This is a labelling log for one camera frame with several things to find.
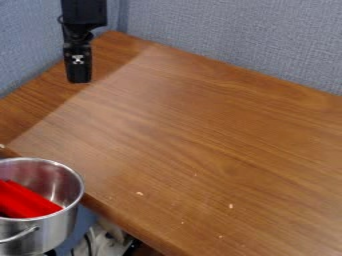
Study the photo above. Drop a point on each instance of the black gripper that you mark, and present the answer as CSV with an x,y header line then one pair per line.
x,y
81,16

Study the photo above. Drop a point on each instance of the metal pot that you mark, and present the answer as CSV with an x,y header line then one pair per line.
x,y
32,236

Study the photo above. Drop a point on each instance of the red object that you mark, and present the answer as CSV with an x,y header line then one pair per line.
x,y
20,203

